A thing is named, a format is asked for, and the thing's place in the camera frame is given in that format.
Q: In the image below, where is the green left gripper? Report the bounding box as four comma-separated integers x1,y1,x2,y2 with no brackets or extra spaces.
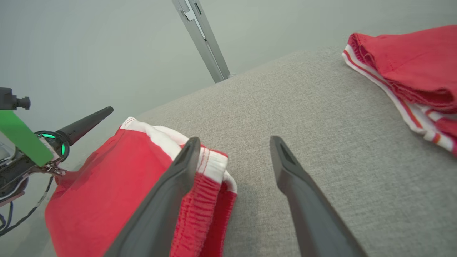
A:
0,106,114,207

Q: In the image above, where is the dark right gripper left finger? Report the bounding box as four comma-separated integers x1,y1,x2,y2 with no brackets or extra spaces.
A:
104,137,201,257

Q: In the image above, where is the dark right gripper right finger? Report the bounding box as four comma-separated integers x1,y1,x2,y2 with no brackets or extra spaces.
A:
270,136,368,257

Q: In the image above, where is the red Bulls print sports garment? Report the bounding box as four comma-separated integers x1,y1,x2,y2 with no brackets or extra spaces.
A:
45,117,238,257

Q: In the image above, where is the red shirt with white sleeves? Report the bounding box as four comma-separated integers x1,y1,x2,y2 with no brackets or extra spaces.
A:
342,25,457,158

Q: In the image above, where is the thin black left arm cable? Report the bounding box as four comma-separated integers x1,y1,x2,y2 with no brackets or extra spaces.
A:
0,175,55,237

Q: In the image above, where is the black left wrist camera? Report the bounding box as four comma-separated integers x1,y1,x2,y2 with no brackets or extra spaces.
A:
0,87,31,110

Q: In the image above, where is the grey metal partition post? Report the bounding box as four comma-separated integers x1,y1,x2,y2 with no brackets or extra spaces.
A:
171,0,236,84

